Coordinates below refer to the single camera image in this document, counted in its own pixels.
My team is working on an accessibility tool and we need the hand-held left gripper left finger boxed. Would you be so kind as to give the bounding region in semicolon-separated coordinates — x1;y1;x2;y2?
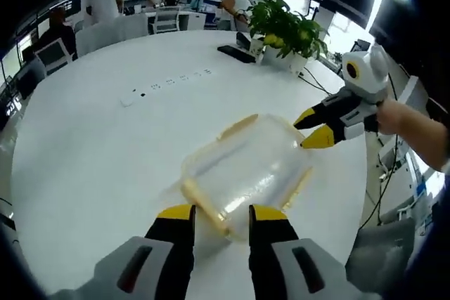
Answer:
47;204;197;300

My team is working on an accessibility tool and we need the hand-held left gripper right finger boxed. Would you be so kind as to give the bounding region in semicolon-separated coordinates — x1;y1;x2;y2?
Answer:
248;204;383;300

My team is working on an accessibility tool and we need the clear container with plastic buckles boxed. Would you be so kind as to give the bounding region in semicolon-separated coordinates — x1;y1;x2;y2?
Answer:
181;112;314;243

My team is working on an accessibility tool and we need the person's right hand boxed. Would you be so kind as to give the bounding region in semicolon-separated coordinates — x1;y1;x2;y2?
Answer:
375;98;406;136

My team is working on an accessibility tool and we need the white plant pot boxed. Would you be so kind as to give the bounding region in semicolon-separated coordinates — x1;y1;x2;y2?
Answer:
262;44;311;77

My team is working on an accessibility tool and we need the grey chair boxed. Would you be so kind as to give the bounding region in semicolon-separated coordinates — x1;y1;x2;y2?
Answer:
345;216;416;286

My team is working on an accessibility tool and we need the green potted plant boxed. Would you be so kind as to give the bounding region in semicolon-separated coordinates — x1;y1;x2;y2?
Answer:
247;0;330;61

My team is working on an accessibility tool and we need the small box behind plant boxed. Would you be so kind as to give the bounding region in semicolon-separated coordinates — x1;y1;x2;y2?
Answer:
236;31;265;57

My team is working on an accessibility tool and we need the black smartphone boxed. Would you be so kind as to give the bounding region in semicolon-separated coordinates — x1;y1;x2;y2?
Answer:
217;44;257;65

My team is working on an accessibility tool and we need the built-in table sockets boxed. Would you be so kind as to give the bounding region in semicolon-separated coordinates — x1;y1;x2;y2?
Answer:
130;67;214;99

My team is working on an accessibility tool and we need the white office chair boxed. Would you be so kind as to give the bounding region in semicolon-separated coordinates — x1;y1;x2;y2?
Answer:
153;6;181;34
33;38;70;77

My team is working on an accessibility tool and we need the white covered table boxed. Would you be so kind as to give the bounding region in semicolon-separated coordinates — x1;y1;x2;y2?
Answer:
75;15;149;58

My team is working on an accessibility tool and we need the computer monitor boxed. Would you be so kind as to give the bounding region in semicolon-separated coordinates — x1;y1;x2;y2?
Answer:
60;0;83;13

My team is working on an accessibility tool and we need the black cable on table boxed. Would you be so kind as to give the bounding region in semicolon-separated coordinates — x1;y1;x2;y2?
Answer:
298;67;332;96

